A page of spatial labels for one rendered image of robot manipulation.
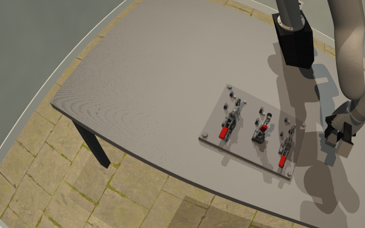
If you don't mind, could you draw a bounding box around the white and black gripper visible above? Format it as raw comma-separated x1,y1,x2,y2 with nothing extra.
324,101,365,142

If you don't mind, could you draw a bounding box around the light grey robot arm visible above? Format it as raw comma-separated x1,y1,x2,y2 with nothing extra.
276,0,365,158

